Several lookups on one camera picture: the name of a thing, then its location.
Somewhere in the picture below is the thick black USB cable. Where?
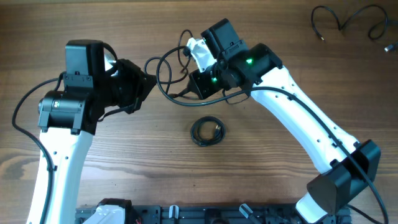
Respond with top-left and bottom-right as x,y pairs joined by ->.
190,116 -> 226,147

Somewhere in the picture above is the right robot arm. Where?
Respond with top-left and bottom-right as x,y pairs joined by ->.
185,19 -> 381,223

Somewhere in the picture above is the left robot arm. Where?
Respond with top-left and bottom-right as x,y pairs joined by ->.
27,40 -> 157,223

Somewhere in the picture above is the right camera black cable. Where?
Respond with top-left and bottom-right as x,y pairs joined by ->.
155,45 -> 389,224

